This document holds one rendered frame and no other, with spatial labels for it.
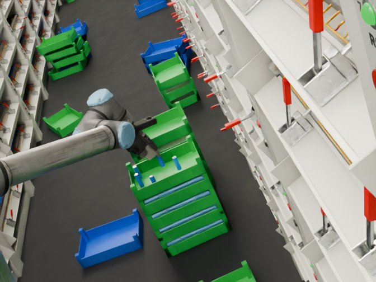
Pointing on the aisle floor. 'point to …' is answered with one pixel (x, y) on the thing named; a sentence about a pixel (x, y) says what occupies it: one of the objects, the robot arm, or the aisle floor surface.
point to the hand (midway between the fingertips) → (157, 153)
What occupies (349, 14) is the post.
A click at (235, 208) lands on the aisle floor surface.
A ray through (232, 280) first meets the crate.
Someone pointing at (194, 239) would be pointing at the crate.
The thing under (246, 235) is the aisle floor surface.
